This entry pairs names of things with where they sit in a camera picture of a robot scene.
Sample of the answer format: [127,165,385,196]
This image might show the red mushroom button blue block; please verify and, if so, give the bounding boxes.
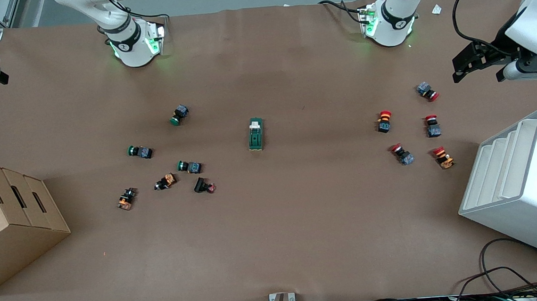
[415,81,440,103]
[389,142,415,167]
[424,114,442,138]

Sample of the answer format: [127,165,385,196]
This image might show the red mushroom button orange block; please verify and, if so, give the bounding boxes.
[432,145,456,171]

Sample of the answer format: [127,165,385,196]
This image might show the red mushroom button black block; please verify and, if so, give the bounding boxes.
[375,110,394,134]

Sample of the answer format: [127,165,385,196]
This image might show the white stepped plastic rack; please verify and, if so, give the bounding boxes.
[451,108,537,271]

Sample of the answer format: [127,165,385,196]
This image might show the brown cardboard box with slots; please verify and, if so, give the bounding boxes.
[0,153,75,296]

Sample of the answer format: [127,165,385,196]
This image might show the green push button blue block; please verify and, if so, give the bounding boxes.
[127,144,154,161]
[177,159,203,176]
[168,104,190,127]

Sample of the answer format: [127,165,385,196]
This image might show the black push button orange block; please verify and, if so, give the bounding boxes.
[116,187,139,212]
[153,172,178,192]

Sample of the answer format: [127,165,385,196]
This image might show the black push button red tip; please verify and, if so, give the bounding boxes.
[192,176,217,195]

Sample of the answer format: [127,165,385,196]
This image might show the brown paper table cover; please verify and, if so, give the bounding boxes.
[0,0,537,301]

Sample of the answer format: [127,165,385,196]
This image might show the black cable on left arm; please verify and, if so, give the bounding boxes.
[451,0,537,60]

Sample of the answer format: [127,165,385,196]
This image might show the black left arm base cable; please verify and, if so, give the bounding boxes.
[318,0,367,25]

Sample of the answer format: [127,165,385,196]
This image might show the black arm base cable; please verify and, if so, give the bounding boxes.
[318,0,367,25]
[101,0,171,24]

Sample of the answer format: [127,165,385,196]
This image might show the black right arm base cable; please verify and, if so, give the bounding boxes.
[101,0,171,24]

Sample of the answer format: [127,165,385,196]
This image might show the black looped cable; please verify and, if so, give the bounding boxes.
[454,235,537,301]

